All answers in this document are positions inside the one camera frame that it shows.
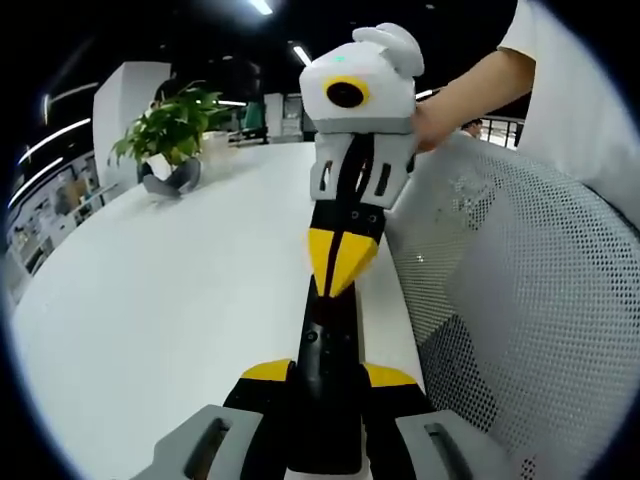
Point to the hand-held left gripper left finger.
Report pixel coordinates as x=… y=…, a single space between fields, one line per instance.
x=235 y=425

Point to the person's right hand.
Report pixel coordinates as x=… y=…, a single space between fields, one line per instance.
x=430 y=127

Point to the translucent container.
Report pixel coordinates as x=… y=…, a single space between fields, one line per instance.
x=219 y=147

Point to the grey mesh office chair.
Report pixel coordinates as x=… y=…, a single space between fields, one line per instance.
x=525 y=300

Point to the green potted plant grey pot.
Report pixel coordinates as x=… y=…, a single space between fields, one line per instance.
x=170 y=125

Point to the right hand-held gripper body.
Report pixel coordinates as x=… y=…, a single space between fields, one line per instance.
x=360 y=85

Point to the black remote control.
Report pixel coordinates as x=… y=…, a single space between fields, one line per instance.
x=327 y=375

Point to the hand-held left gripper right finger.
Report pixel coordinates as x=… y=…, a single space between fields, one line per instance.
x=400 y=425

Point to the operator person white shirt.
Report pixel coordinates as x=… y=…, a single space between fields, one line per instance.
x=580 y=90

